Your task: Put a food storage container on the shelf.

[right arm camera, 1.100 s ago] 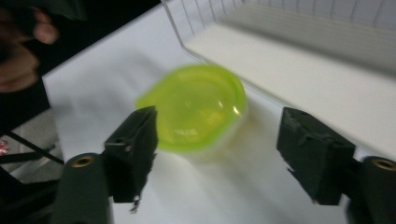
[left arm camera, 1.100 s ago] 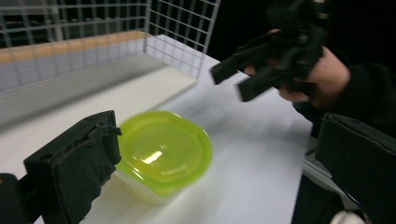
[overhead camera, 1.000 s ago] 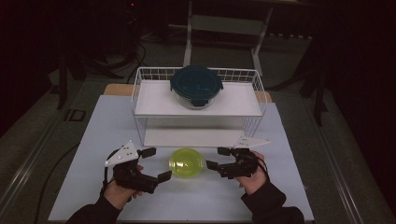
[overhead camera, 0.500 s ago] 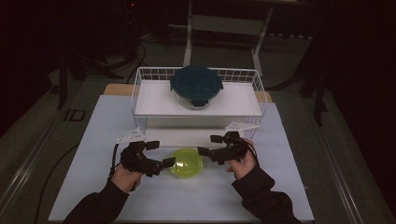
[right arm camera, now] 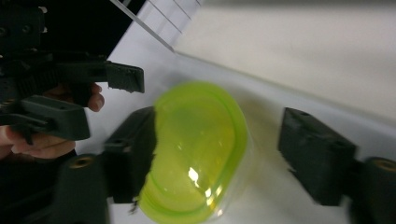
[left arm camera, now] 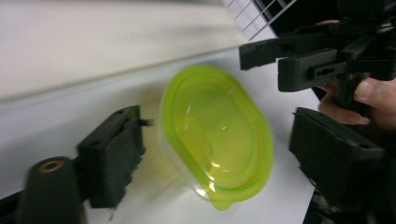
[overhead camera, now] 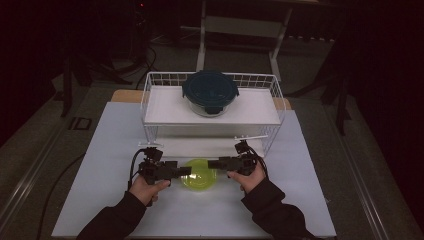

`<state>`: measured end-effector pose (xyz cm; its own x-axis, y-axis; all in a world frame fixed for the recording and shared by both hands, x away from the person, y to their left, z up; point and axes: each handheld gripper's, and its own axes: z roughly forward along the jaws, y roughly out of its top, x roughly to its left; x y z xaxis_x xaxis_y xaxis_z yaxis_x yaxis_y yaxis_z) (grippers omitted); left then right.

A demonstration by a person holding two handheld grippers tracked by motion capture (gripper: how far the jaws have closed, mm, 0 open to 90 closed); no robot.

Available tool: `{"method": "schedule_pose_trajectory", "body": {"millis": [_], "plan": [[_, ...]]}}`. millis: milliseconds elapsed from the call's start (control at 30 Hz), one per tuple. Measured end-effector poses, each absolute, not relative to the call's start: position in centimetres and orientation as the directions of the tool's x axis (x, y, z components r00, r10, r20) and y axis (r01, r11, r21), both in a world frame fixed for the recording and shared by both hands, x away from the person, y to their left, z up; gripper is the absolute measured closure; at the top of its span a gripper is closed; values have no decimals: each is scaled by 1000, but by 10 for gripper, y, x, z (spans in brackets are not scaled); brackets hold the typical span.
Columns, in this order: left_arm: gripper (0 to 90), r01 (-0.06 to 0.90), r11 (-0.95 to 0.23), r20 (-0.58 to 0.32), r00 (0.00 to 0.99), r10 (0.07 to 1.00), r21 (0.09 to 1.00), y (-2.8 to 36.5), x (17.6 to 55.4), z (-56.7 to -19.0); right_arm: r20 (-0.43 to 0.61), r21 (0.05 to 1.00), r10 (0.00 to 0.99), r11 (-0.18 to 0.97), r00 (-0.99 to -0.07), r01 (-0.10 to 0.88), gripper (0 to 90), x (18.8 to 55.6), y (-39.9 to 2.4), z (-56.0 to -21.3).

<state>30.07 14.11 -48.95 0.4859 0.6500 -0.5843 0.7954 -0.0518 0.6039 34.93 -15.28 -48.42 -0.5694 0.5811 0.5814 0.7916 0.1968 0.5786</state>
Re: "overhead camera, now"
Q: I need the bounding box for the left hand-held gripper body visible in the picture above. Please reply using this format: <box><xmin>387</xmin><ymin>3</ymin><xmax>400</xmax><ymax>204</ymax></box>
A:
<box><xmin>136</xmin><ymin>142</ymin><xmax>180</xmax><ymax>186</ymax></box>

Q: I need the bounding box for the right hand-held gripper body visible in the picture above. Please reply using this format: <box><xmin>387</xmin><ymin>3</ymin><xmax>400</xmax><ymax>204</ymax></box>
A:
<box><xmin>228</xmin><ymin>134</ymin><xmax>270</xmax><ymax>177</ymax></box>

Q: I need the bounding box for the yellow-green translucent bowl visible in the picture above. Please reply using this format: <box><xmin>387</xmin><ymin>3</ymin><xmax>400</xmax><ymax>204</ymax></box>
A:
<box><xmin>179</xmin><ymin>158</ymin><xmax>219</xmax><ymax>193</ymax></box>

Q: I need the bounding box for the white wire shelf rack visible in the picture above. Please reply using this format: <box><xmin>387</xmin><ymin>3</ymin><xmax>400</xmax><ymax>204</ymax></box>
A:
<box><xmin>140</xmin><ymin>71</ymin><xmax>287</xmax><ymax>159</ymax></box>

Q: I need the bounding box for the dark round lidded food container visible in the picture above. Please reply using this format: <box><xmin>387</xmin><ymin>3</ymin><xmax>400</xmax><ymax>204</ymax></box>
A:
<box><xmin>181</xmin><ymin>69</ymin><xmax>241</xmax><ymax>118</ymax></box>

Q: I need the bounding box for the person's right hand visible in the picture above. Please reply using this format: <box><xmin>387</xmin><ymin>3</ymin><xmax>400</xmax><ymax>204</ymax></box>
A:
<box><xmin>227</xmin><ymin>162</ymin><xmax>268</xmax><ymax>195</ymax></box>

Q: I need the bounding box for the person's left hand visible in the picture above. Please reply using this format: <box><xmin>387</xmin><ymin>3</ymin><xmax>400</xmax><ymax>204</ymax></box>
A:
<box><xmin>128</xmin><ymin>175</ymin><xmax>171</xmax><ymax>207</ymax></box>

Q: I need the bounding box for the white table mat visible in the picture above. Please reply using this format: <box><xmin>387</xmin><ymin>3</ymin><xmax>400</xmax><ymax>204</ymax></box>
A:
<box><xmin>51</xmin><ymin>101</ymin><xmax>337</xmax><ymax>238</ymax></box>

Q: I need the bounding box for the wooden table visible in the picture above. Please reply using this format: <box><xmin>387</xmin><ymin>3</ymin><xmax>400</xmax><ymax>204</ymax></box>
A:
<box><xmin>110</xmin><ymin>88</ymin><xmax>293</xmax><ymax>111</ymax></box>

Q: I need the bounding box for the black floor outlet box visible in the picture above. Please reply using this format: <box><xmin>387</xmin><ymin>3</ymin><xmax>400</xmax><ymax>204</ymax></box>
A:
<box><xmin>67</xmin><ymin>116</ymin><xmax>93</xmax><ymax>131</ymax></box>

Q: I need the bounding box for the black stand leg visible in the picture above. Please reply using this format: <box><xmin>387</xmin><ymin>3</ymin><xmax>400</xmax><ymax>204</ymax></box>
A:
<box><xmin>60</xmin><ymin>56</ymin><xmax>74</xmax><ymax>118</ymax></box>
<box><xmin>319</xmin><ymin>63</ymin><xmax>353</xmax><ymax>137</ymax></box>

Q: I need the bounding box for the right hand-held gripper cable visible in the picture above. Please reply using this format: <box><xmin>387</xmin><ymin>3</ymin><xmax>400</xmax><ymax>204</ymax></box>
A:
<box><xmin>246</xmin><ymin>145</ymin><xmax>270</xmax><ymax>180</ymax></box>

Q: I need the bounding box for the hand-held gripper cable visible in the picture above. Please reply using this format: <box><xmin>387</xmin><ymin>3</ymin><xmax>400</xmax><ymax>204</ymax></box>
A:
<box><xmin>127</xmin><ymin>147</ymin><xmax>150</xmax><ymax>193</ymax></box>
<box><xmin>246</xmin><ymin>145</ymin><xmax>270</xmax><ymax>180</ymax></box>

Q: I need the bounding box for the left hand-held gripper cable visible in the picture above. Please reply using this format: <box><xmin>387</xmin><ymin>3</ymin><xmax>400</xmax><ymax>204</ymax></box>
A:
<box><xmin>127</xmin><ymin>147</ymin><xmax>150</xmax><ymax>193</ymax></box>

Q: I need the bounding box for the black floor cable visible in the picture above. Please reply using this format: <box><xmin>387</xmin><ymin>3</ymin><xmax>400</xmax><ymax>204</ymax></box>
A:
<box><xmin>35</xmin><ymin>152</ymin><xmax>86</xmax><ymax>240</ymax></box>

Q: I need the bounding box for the bundle of black cables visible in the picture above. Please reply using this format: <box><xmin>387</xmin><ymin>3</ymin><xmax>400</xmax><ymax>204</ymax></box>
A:
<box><xmin>96</xmin><ymin>39</ymin><xmax>159</xmax><ymax>90</ymax></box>

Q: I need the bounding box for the metal floor rail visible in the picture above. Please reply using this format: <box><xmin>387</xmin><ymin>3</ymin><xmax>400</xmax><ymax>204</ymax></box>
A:
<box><xmin>321</xmin><ymin>104</ymin><xmax>394</xmax><ymax>240</ymax></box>
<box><xmin>0</xmin><ymin>124</ymin><xmax>66</xmax><ymax>231</ymax></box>

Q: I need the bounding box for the white metal stand frame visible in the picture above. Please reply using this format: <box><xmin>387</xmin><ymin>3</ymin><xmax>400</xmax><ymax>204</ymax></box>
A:
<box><xmin>179</xmin><ymin>0</ymin><xmax>335</xmax><ymax>82</ymax></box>

